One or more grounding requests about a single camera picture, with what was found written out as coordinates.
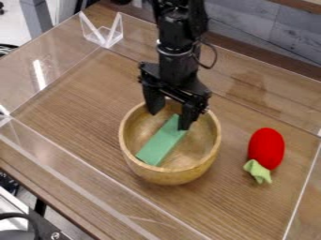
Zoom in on black table clamp mount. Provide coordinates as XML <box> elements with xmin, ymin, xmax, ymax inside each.
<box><xmin>0</xmin><ymin>212</ymin><xmax>72</xmax><ymax>240</ymax></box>

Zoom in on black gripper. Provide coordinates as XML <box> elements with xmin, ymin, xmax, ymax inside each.
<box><xmin>139</xmin><ymin>46</ymin><xmax>211</xmax><ymax>130</ymax></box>

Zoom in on green rectangular block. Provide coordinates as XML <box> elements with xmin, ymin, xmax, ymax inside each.
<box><xmin>135</xmin><ymin>114</ymin><xmax>187</xmax><ymax>166</ymax></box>

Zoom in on clear acrylic corner bracket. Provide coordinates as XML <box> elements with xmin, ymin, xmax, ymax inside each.
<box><xmin>79</xmin><ymin>11</ymin><xmax>123</xmax><ymax>49</ymax></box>

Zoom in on red plush strawberry toy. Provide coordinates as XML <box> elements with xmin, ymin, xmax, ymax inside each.
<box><xmin>243</xmin><ymin>127</ymin><xmax>286</xmax><ymax>184</ymax></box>

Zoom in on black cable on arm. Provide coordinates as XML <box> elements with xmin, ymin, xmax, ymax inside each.
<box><xmin>191</xmin><ymin>40</ymin><xmax>218</xmax><ymax>70</ymax></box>

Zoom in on brown wooden bowl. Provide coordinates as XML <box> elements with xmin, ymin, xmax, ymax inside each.
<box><xmin>117</xmin><ymin>100</ymin><xmax>222</xmax><ymax>186</ymax></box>

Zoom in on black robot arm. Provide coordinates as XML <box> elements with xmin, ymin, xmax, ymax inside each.
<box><xmin>139</xmin><ymin>0</ymin><xmax>211</xmax><ymax>130</ymax></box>

